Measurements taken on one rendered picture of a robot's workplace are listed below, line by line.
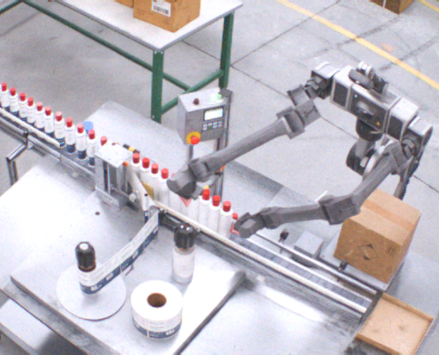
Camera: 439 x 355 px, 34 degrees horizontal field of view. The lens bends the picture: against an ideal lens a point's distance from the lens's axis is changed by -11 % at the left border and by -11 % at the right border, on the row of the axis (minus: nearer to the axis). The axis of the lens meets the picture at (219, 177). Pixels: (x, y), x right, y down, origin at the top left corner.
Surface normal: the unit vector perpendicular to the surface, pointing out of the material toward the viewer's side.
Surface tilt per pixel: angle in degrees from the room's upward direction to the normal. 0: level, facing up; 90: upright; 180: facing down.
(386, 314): 0
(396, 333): 0
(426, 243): 0
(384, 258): 90
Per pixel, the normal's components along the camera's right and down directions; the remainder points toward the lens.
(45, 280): 0.07, -0.71
